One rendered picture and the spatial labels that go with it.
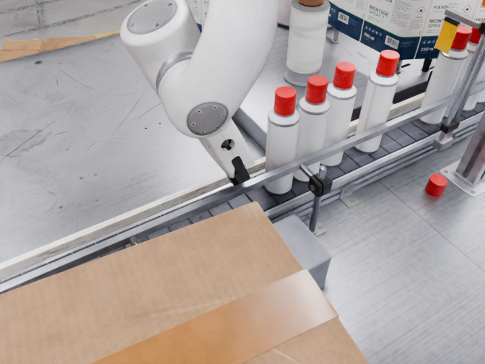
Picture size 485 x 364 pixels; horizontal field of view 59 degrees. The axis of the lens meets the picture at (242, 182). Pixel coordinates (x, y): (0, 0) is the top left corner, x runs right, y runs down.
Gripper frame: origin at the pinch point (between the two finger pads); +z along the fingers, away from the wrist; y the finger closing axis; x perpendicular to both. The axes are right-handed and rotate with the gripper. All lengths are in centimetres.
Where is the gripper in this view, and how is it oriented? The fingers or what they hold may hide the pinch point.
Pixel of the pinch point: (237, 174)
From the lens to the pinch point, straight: 71.8
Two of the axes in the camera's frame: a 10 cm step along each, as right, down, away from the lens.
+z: 2.9, 5.4, 7.9
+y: -5.1, -6.1, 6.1
